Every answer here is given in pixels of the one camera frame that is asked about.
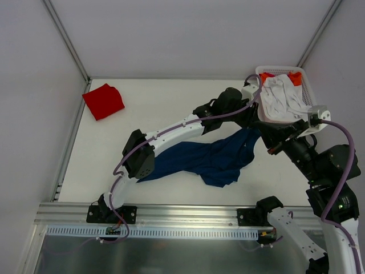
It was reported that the white plastic basket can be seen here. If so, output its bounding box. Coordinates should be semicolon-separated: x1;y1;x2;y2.
255;65;317;123

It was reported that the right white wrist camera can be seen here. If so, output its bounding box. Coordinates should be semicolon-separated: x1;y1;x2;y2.
299;105;331;138

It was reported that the orange t shirt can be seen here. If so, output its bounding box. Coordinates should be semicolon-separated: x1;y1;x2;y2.
259;72;302;87

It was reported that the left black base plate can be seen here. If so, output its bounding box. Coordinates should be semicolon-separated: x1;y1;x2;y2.
86;203;137;224

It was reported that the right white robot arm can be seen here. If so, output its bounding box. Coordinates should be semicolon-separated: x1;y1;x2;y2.
243;115;364;273

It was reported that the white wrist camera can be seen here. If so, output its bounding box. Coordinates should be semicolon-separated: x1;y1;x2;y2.
241;83;261;102
299;105;331;138

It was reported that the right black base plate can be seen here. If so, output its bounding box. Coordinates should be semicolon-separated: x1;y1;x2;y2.
236;208;270;227

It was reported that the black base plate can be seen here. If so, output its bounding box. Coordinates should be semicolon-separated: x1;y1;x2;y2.
236;208;270;227
86;203;137;224

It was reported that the folded red t shirt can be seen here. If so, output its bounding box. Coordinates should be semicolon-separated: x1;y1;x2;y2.
82;84;125;121

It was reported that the white slotted cable duct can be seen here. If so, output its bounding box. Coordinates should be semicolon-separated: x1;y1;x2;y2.
46;225;259;240

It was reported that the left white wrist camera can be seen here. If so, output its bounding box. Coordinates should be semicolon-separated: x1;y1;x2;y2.
241;83;261;102

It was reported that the white t shirt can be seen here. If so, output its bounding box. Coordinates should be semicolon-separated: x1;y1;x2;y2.
261;74;310;123

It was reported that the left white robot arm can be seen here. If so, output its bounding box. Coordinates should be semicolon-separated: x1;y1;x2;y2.
98;85;261;223

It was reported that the aluminium mounting rail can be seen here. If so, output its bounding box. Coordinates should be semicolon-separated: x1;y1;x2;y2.
34;201;323;229

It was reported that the blue t shirt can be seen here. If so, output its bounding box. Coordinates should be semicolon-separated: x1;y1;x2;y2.
139;128;261;188

